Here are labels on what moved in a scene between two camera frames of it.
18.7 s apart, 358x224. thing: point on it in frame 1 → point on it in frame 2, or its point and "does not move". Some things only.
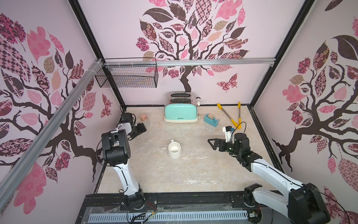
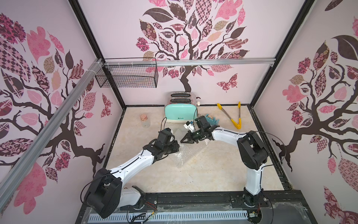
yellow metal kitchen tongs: (239, 125) does not move
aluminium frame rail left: (12, 186) does not move
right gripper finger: (217, 141) → (188, 136)
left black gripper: (142, 129) → (175, 144)
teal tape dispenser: (211, 120) does not move
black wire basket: (128, 72) does not move
